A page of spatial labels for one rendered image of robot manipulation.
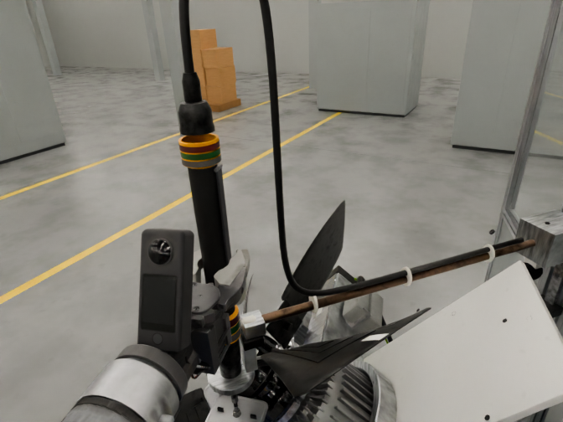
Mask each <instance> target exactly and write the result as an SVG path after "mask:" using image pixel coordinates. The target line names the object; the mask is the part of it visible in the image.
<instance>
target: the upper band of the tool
mask: <svg viewBox="0 0 563 422"><path fill-rule="evenodd" d="M218 141H219V136H218V135H216V134H213V133H209V134H205V135H200V136H183V137H181V138H179V139H178V143H179V145H181V146H183V147H204V146H208V145H212V144H214V143H216V142H218ZM193 142H194V143H193ZM198 142H200V143H198ZM218 149H219V147H218V148H217V149H215V150H213V151H210V152H214V151H216V150H218ZM182 153H185V154H193V155H194V154H205V153H209V152H202V153H187V152H182ZM217 157H218V156H217ZM217 157H213V158H210V159H206V160H200V161H190V160H185V159H183V158H182V159H183V160H184V161H188V162H203V161H208V160H212V159H215V158H217ZM215 165H216V164H215ZM215 165H213V166H215ZM213 166H209V167H213ZM209 167H190V168H192V169H204V168H209Z"/></svg>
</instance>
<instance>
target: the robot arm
mask: <svg viewBox="0 0 563 422"><path fill-rule="evenodd" d="M249 268H250V255H249V251H248V249H242V250H237V251H236V255H235V256H234V257H233V258H231V259H230V263H229V264H228V265H227V266H226V267H225V268H224V269H222V270H218V272H217V273H216V274H215V275H214V283H215V286H214V283H209V284H204V283H201V270H202V269H203V261H202V256H201V251H200V250H197V251H195V252H194V233H193V232H192V231H191V230H188V229H145V230H143V231H142V238H141V262H140V285H139V308H138V332H137V344H133V345H130V346H127V347H125V348H124V349H123V350H122V351H121V352H120V354H119V355H118V356H117V357H116V359H115V360H113V361H111V362H110V363H108V364H107V365H106V366H105V367H104V369H103V370H102V371H101V372H100V374H99V375H98V376H97V377H96V379H95V380H94V381H93V382H92V384H91V385H90V386H89V388H88V389H87V390H86V391H85V392H84V393H83V394H82V395H81V397H80V398H79V399H78V400H77V402H76V405H75V406H74V407H73V408H72V409H71V410H70V412H69V413H68V414H67V415H66V416H65V417H64V418H63V420H62V421H61V422H174V421H175V419H176V417H177V415H178V412H179V411H180V409H181V408H180V404H179V403H180V401H181V399H182V398H183V396H184V394H185V392H186V390H187V388H188V381H189V379H190V378H191V377H192V378H193V379H196V378H197V377H198V376H199V375H200V374H201V373H208V374H213V375H215V374H216V372H217V370H218V368H219V366H220V364H221V362H222V360H223V358H224V356H225V354H226V352H227V350H228V348H229V346H230V344H231V342H232V336H231V330H230V317H229V313H225V311H227V309H228V308H231V307H232V306H235V305H236V304H237V305H240V304H241V303H242V302H243V300H244V299H245V291H246V277H247V276H248V271H249ZM225 344H226V345H225ZM223 349H224V350H223ZM222 351H223V352H222ZM221 352H222V353H221ZM220 354H221V355H220ZM219 357H220V358H219ZM197 365H200V366H201V368H199V367H197ZM202 366H204V367H202ZM206 367H208V368H206ZM193 374H196V376H195V377H194V376H193Z"/></svg>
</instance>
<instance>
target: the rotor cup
mask: <svg viewBox="0 0 563 422"><path fill-rule="evenodd" d="M263 337H264V342H265V345H264V346H261V347H256V349H257V350H258V351H259V352H258V353H257V354H256V356H257V357H258V356H261V355H263V354H266V353H272V349H273V348H276V345H278V343H277V342H276V341H275V340H274V339H272V338H271V337H270V336H268V335H267V334H265V335H263ZM237 395H238V396H242V397H247V398H250V399H258V400H262V401H265V402H267V403H268V404H270V405H269V409H268V411H267V414H266V418H265V421H264V422H272V421H273V420H275V419H276V418H277V417H278V416H279V415H280V414H281V413H282V412H283V410H284V409H285V408H286V407H287V406H288V405H289V403H290V402H291V400H292V398H293V396H292V394H291V392H290V391H289V390H288V388H287V386H286V385H285V384H284V383H283V382H282V381H281V379H280V378H279V377H278V376H277V374H276V373H275V372H274V371H273V370H272V368H271V367H270V366H262V367H258V369H257V370H255V377H254V380H253V382H252V384H251V385H250V387H249V388H248V389H246V390H245V391H243V392H241V393H239V394H237Z"/></svg>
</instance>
